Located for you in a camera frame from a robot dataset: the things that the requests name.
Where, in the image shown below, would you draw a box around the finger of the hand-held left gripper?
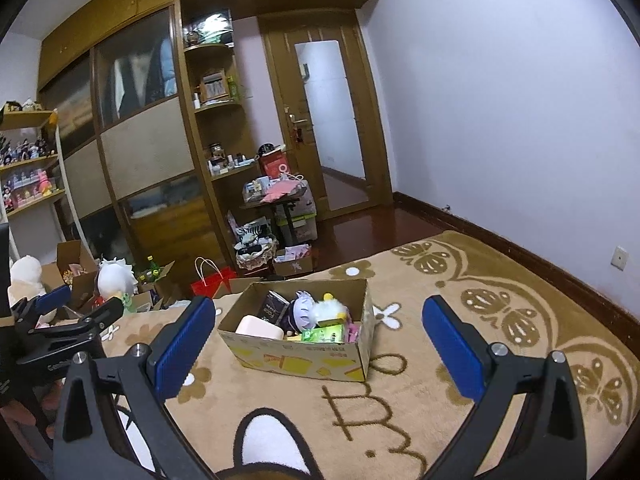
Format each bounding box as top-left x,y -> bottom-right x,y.
17,296 -> 125,362
11,284 -> 73,332

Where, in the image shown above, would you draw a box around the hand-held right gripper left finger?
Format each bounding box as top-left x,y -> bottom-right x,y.
52,295 -> 217,480

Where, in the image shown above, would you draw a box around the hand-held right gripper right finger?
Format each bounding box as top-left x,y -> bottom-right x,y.
421,295 -> 587,480

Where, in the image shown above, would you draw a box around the peach soft foam block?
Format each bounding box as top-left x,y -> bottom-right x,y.
234,314 -> 285,342

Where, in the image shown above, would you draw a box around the black packet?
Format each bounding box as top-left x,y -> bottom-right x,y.
260,290 -> 292,330

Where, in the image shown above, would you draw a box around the purple plush doll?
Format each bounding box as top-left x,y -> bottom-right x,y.
282,290 -> 319,337

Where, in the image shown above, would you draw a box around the white fluffy plush toy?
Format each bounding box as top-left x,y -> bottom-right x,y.
310,293 -> 352,329

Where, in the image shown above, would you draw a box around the green tissue pack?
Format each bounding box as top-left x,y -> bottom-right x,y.
300,324 -> 349,345

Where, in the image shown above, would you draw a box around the brown cardboard box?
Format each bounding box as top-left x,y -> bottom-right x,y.
42,239 -> 102,312

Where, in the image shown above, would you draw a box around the cream plush toy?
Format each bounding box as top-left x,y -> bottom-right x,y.
8,254 -> 46,302

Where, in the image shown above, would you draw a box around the white-haired plush doll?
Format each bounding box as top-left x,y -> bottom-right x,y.
97,257 -> 137,302

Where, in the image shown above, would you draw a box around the cardboard box with bottles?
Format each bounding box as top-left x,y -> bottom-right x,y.
136,255 -> 177,302

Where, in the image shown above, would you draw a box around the red paper bag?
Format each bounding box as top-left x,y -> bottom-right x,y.
191,257 -> 239,299

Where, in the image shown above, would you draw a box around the wicker basket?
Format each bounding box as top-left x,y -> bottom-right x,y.
234,236 -> 279,274

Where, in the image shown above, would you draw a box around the wooden figurine display shelf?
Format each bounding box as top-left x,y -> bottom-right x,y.
0,101 -> 69,243

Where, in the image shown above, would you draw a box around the small cardboard floor box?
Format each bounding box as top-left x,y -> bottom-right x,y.
272,244 -> 315,277

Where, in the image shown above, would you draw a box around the wooden wardrobe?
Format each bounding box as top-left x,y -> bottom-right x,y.
37,0 -> 241,283

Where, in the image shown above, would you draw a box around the stacked white boxes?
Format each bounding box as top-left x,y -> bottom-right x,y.
276,192 -> 319,247

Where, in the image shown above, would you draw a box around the small cluttered side table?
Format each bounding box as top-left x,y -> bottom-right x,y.
240,174 -> 309,242

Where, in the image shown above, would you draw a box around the red gift box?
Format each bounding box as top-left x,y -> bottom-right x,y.
258,151 -> 289,179

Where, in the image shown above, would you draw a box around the wooden corner shelf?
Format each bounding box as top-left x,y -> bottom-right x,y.
179,4 -> 263,273

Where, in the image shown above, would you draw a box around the wooden door with glass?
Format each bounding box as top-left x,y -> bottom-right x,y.
259,12 -> 397,222

